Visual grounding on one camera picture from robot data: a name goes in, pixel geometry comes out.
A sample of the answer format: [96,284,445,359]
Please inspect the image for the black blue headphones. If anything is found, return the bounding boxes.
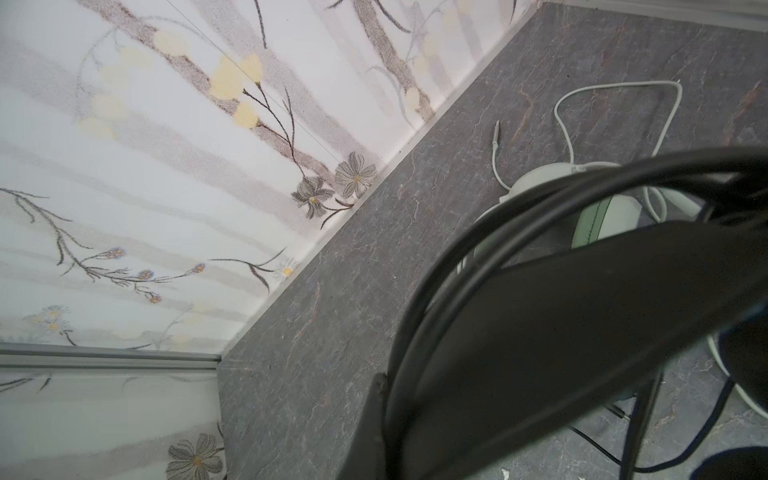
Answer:
[383,147,767,479]

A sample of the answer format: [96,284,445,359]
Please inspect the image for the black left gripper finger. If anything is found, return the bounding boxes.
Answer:
[337,373,389,480]

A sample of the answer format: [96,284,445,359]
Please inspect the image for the mint green headphones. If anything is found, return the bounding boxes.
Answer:
[455,160,768,421]

